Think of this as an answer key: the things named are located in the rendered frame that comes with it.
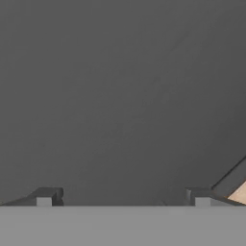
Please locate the dark grey fridge door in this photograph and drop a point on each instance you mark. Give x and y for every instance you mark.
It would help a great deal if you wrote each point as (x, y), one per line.
(121, 96)

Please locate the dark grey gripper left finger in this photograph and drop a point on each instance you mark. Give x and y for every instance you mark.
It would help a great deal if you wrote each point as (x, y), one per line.
(48, 194)

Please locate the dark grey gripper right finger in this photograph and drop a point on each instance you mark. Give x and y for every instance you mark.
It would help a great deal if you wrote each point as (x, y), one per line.
(200, 195)

